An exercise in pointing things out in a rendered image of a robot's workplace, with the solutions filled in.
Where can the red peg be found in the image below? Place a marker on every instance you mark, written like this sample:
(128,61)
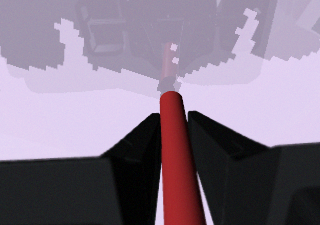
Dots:
(182,202)

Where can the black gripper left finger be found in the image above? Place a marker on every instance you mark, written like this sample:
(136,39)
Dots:
(118,187)

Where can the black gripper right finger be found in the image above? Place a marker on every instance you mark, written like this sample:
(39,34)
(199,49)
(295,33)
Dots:
(247,182)

